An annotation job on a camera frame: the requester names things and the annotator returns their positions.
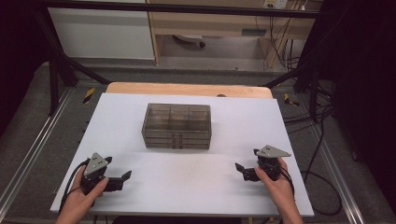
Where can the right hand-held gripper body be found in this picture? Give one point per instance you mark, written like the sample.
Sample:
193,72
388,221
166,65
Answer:
270,165

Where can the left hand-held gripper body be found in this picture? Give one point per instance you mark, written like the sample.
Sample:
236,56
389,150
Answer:
93,174

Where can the smoky transparent drawer box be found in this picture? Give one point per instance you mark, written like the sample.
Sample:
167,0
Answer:
176,119

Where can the person's right hand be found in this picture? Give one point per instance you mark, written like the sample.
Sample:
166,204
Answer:
280,189

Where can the person's left hand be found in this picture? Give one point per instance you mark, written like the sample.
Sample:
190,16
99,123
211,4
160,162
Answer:
79,200

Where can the yellow black tape strip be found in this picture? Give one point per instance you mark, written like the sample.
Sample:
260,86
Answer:
88,95
290,100

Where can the black metal stand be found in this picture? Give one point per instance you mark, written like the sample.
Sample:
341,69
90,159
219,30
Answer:
62,68
308,81

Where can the light wooden table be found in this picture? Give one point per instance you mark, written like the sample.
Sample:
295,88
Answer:
174,89

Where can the white cabinet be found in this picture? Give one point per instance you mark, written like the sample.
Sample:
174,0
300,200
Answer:
102,34

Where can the dark curtain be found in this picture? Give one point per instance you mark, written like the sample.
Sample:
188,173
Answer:
364,77
18,56

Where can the office chair base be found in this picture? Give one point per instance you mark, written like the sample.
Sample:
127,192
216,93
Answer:
190,39

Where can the light wooden desk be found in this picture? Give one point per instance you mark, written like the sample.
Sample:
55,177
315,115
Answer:
214,23

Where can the white power strip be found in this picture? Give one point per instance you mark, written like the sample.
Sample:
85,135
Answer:
275,3

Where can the aluminium floor rail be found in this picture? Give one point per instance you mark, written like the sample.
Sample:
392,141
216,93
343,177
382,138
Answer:
34,149
336,174

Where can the black horizontal frame bar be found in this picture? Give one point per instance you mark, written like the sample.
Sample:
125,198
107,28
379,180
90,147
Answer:
174,8

